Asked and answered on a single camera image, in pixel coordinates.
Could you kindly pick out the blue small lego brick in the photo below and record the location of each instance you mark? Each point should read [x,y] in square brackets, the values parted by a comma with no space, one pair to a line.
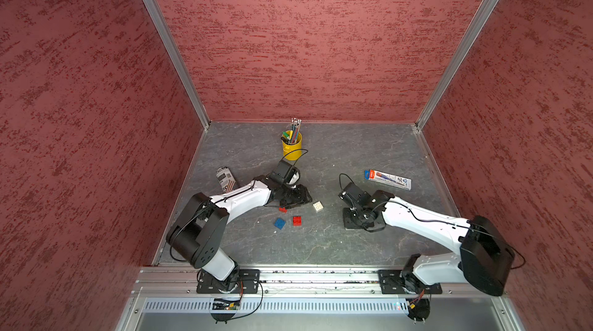
[280,223]

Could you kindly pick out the white slotted cable duct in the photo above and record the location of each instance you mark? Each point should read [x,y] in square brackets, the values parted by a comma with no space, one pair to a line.
[281,305]

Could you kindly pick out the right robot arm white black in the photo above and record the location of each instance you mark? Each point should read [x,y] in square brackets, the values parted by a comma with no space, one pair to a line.
[478,254]

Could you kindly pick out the yellow pen cup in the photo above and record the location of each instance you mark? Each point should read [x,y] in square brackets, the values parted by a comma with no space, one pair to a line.
[292,149]

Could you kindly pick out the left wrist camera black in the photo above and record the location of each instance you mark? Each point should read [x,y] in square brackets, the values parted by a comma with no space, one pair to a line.
[285,173]

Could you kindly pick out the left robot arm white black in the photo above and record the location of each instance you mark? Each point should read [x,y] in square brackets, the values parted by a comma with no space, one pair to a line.
[197,233]

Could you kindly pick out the aluminium corner post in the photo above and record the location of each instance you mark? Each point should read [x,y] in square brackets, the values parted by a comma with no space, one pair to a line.
[479,20]
[174,54]

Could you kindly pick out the right aluminium corner post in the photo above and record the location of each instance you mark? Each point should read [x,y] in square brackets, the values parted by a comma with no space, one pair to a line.
[479,20]

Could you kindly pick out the left aluminium corner post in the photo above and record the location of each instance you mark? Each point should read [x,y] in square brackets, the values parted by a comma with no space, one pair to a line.
[174,54]

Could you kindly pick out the white lego brick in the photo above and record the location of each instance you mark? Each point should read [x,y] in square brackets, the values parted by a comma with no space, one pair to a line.
[318,206]

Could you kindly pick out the aluminium front rail frame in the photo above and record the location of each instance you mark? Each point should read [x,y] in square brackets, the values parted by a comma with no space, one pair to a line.
[326,282]

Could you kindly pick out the pens bundle in cup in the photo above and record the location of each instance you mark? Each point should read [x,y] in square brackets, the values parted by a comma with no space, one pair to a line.
[292,129]

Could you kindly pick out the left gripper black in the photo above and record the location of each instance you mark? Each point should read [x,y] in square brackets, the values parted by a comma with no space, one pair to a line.
[302,192]

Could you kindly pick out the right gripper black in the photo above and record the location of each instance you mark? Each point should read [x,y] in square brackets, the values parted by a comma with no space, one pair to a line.
[349,224]

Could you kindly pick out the white blue red flat box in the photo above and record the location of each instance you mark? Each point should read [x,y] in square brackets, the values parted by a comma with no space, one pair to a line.
[388,179]

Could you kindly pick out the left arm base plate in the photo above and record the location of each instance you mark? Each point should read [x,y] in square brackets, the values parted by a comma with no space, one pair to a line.
[240,281]

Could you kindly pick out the small striped can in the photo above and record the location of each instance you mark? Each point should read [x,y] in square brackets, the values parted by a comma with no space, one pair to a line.
[226,179]

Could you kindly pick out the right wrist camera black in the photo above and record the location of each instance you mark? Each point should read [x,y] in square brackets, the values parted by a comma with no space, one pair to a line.
[354,197]

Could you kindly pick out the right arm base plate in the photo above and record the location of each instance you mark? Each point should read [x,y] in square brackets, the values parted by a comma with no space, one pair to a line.
[392,282]

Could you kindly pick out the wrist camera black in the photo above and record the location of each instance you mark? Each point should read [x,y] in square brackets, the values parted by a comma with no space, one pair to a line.
[285,173]
[354,197]

